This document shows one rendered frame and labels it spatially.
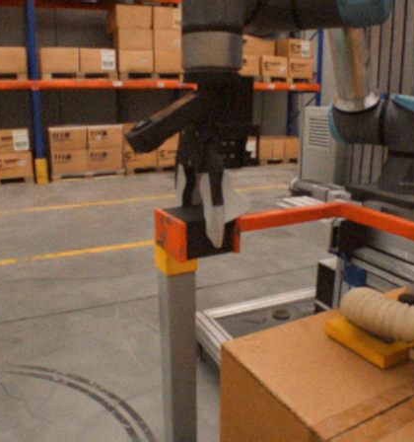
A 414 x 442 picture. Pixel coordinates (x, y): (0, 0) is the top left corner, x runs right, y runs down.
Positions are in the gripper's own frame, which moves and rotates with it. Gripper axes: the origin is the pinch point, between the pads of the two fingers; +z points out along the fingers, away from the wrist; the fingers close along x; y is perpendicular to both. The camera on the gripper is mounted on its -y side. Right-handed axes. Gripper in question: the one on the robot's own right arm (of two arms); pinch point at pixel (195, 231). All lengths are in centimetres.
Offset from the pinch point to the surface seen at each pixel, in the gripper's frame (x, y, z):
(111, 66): 674, 182, -76
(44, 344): 169, -7, 108
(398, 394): -25.0, 11.8, 13.2
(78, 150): 672, 120, 58
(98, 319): 185, 27, 108
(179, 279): 21.4, 7.2, 16.2
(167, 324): 22.5, 4.8, 25.7
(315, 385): -19.1, 5.2, 13.2
